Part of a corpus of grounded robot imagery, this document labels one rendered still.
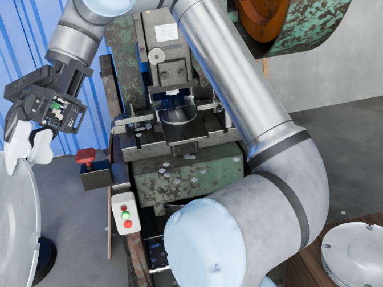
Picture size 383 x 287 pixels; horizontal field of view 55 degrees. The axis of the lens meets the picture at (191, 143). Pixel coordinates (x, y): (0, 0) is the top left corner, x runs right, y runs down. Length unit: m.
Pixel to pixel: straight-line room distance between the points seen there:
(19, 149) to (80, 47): 0.19
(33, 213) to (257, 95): 0.38
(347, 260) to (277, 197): 0.89
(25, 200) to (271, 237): 0.39
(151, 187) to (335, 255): 0.65
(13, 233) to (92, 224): 1.49
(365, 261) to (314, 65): 1.89
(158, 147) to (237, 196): 0.90
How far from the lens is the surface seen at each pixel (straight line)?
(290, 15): 1.05
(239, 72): 0.53
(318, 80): 3.02
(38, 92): 0.63
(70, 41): 0.64
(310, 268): 1.33
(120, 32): 1.18
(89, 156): 1.20
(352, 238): 1.40
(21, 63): 2.57
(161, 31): 1.24
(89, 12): 0.59
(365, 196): 2.22
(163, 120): 1.28
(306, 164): 0.49
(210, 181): 1.33
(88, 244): 2.03
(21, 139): 0.64
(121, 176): 1.28
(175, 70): 1.25
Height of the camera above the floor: 1.36
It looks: 31 degrees down
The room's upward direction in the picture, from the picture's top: 7 degrees counter-clockwise
